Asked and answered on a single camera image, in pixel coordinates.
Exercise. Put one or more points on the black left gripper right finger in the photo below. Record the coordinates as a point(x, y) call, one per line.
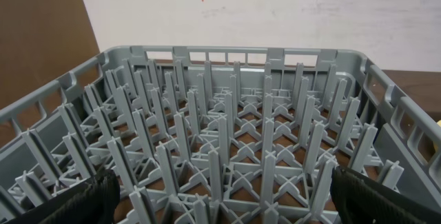
point(359, 199)

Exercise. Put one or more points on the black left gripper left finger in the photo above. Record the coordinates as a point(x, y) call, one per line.
point(91, 201)

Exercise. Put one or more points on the grey plastic dishwasher rack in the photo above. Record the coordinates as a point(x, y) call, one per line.
point(218, 134)

